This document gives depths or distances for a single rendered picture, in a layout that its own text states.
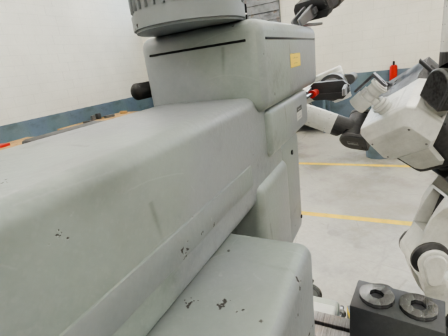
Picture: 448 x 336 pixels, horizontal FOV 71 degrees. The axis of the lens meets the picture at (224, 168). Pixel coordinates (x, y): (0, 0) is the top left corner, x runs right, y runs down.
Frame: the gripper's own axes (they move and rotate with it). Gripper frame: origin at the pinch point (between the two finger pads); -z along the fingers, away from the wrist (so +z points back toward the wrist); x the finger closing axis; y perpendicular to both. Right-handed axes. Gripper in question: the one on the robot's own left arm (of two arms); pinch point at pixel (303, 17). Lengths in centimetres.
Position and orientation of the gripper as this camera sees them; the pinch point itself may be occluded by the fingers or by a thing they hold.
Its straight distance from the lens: 97.2
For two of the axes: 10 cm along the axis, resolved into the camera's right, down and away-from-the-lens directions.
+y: -5.4, -6.8, -4.9
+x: -4.9, -2.2, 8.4
